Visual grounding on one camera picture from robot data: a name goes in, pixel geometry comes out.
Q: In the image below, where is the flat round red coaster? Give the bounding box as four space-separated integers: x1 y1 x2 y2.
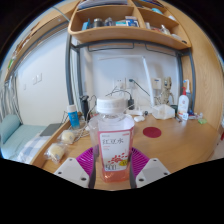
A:
142 126 163 139

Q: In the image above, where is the grey tablet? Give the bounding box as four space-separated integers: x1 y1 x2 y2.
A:
39 123 64 137

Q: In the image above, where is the clear bottle with pink drink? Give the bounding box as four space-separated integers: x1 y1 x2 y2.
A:
88 96 136 184

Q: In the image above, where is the teal pillow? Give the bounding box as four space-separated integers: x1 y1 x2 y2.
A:
0 114 22 145

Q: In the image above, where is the white wall network box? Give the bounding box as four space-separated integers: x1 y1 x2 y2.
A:
151 78 163 90

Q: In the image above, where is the white desk lamp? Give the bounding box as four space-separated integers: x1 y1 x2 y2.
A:
98 54 156 108

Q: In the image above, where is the bed with teal sheet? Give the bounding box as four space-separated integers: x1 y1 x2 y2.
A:
0 114 51 164

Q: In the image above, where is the black upright device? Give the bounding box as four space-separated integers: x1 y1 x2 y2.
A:
79 95 90 122

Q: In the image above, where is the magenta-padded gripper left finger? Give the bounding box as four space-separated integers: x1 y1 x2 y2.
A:
53 146 98 189

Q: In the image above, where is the blue tube with white cap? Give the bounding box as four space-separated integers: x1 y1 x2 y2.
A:
66 104 81 129

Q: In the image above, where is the white tissue box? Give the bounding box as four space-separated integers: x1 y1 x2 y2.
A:
151 103 176 120

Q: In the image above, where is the wooden shelf unit with items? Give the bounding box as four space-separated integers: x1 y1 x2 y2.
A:
67 0 193 51

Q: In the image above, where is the grey metal desk frame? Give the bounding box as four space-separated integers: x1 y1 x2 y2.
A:
64 31 198 113

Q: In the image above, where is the white wall outlet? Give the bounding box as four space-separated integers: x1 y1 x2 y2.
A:
114 78 126 89
126 78 138 88

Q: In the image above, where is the white lotion bottle red pump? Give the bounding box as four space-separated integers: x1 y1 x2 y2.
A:
177 87 190 118

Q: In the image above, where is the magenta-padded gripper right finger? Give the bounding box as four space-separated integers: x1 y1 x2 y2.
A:
129 146 172 189

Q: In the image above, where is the white blue spray bottle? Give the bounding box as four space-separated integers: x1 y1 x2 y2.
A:
183 79 193 111

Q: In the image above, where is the brown tree figurine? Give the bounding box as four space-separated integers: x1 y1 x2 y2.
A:
159 76 175 106

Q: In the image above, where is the wrapped pale bun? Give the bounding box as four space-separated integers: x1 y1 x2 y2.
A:
59 129 77 145
44 142 66 163

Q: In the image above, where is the small white earbud case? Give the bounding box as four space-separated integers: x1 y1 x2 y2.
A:
133 115 146 123

